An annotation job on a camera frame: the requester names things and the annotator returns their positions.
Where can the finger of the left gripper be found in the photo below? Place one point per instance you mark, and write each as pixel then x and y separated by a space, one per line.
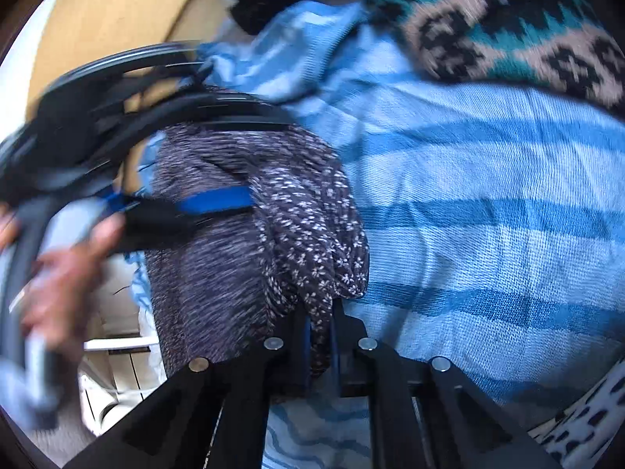
pixel 156 223

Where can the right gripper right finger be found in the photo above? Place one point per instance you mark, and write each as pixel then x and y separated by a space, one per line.
pixel 426 414

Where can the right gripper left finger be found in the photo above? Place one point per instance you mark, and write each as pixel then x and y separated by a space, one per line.
pixel 211 415

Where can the dark floral pleated garment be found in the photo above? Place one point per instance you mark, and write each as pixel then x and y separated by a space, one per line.
pixel 302 244

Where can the person's left hand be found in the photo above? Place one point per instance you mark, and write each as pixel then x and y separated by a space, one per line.
pixel 58 305

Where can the white shelf unit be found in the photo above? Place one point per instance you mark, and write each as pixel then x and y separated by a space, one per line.
pixel 122 362

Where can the wooden headboard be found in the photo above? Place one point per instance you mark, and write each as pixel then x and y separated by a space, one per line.
pixel 81 31

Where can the black white spotted cloth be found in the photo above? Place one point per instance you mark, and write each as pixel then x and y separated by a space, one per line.
pixel 579 435

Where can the blue striped bed sheet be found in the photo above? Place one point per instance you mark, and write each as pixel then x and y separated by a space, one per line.
pixel 495 214

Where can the teal patterned knit sweater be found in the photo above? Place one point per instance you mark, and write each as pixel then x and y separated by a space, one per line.
pixel 569 46

